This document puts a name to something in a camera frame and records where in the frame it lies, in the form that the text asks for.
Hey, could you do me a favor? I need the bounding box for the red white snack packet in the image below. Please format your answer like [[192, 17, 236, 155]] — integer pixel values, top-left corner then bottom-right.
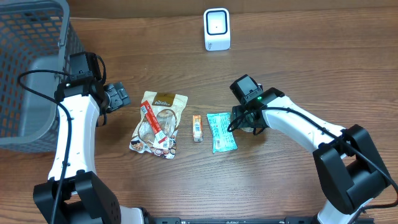
[[129, 91, 188, 159]]

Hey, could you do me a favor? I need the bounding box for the teal snack packet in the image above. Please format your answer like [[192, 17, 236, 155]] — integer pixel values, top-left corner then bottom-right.
[[206, 113, 238, 154]]

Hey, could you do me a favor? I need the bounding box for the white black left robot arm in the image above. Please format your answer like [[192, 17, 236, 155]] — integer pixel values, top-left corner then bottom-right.
[[33, 52, 155, 224]]

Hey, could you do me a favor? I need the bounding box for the orange juice carton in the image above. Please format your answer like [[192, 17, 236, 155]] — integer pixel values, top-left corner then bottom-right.
[[192, 115, 203, 142]]

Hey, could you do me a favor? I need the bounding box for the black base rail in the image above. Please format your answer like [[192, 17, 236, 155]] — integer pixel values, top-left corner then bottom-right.
[[152, 217, 376, 224]]

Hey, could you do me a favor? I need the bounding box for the green lid jar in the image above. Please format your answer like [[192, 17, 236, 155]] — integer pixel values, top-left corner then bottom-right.
[[241, 127, 256, 133]]

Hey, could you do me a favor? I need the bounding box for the grey plastic mesh basket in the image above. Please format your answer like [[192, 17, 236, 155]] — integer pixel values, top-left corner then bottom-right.
[[1, 0, 84, 152]]

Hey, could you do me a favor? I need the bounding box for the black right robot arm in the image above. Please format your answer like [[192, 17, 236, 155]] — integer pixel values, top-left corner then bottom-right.
[[227, 75, 397, 223]]

